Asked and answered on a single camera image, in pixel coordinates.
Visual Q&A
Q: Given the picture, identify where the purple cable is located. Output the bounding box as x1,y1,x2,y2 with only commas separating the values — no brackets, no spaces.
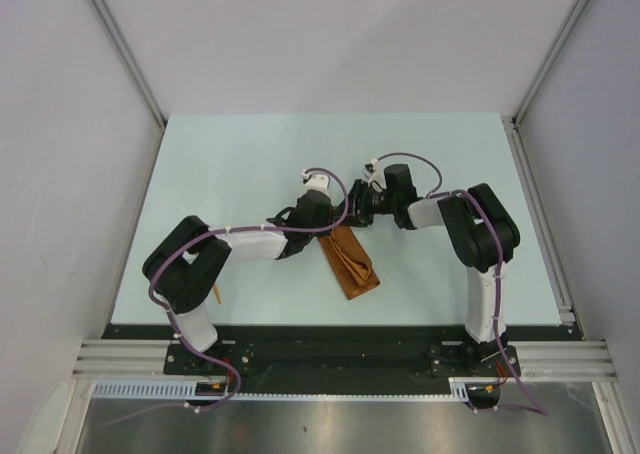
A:
94,166,350,428
372,152,549,416

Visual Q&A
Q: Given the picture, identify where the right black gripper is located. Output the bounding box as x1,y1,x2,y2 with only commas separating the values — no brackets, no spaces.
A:
329,178,398,227

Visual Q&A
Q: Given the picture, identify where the orange cloth napkin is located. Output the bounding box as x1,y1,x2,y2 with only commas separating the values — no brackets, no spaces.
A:
318,225,380,300

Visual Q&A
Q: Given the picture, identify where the aluminium frame post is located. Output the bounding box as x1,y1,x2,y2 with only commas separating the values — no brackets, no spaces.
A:
510,0,594,129
74,0,167,128

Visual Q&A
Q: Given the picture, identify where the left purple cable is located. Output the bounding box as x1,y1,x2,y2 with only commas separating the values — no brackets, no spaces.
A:
94,166,350,428

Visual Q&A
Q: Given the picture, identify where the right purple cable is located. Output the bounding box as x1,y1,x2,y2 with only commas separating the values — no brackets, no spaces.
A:
372,152,549,416

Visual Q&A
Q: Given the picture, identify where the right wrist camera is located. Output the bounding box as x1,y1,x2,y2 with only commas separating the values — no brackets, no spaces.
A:
363,158,386,191

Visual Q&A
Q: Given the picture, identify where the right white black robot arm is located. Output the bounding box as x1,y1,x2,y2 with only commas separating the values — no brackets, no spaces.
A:
338,164,521,375

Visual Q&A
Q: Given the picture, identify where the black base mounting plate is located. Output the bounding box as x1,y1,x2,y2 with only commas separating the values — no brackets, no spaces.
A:
102,324,582,396

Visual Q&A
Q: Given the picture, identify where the right aluminium frame rail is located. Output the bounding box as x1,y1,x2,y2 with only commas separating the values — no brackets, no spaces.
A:
503,116,637,453

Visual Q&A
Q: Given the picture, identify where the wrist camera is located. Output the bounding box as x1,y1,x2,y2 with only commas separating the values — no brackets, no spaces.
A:
363,158,386,191
302,171,331,195

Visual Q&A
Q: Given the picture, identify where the white slotted cable duct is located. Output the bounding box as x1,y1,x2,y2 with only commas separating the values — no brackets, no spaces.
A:
92,379,469,402

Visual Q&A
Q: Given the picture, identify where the left aluminium frame post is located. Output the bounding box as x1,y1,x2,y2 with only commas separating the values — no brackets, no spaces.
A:
74,0,167,128

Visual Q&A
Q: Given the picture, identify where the right aluminium frame post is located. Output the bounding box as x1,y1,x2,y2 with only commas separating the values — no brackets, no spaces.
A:
510,0,594,129

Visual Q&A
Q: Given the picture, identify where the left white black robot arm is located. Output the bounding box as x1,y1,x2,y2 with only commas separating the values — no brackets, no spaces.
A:
142,189,340,374

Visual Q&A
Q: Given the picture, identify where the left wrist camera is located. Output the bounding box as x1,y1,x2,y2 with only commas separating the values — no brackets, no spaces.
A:
302,171,331,195

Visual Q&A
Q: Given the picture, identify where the orange wooden spoon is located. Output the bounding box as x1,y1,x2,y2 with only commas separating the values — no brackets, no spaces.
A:
212,283,222,305

